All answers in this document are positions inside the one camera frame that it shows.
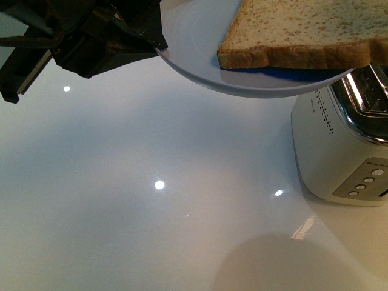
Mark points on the brown bread slice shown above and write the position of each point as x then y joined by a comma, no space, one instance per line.
306,35

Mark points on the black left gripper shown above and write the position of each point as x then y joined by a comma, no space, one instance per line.
84,37

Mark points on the cream chrome two-slot toaster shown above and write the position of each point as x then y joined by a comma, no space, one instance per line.
340,138

